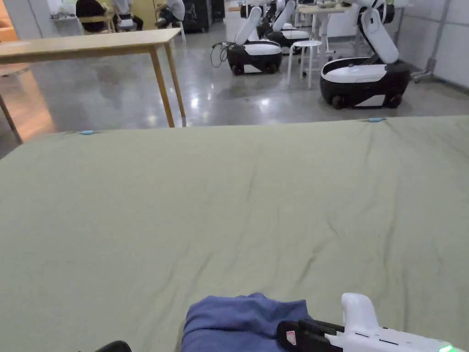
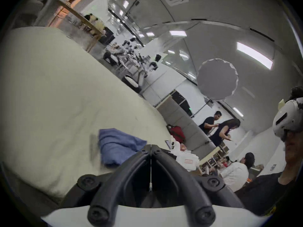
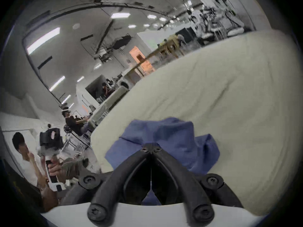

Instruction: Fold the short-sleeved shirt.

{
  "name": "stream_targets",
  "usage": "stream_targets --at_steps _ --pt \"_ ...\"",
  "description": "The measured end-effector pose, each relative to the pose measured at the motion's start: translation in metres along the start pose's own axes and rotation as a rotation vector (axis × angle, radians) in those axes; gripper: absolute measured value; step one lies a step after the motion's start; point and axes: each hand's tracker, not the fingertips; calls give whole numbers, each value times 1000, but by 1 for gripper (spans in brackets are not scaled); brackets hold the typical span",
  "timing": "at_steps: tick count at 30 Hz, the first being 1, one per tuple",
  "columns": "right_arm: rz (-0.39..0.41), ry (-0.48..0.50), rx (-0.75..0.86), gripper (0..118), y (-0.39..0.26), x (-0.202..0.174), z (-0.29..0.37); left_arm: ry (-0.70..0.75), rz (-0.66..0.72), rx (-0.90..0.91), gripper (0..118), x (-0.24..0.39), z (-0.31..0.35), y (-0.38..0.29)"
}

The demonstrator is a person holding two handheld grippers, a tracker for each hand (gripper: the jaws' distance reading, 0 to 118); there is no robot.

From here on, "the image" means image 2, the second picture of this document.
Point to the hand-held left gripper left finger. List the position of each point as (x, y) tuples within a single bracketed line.
[(111, 183)]

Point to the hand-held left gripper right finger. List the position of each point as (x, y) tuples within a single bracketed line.
[(189, 183)]

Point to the white carton with red label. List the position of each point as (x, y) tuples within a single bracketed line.
[(188, 161)]

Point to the dark blue shirt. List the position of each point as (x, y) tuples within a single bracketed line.
[(118, 148)]

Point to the red bag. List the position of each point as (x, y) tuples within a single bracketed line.
[(177, 133)]

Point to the grey padded headboard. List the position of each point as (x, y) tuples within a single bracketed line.
[(182, 120)]

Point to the person's body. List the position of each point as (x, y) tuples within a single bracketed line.
[(262, 190)]

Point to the black and white chair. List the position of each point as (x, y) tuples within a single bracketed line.
[(131, 83)]

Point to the round grey photo umbrella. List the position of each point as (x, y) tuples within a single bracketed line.
[(217, 79)]

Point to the bed with beige sheet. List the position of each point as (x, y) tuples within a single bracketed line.
[(52, 91)]

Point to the row of robots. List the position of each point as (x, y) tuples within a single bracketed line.
[(132, 54)]

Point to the group of people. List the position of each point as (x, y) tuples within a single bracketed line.
[(95, 24)]

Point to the long wooden table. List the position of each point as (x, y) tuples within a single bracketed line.
[(78, 16)]

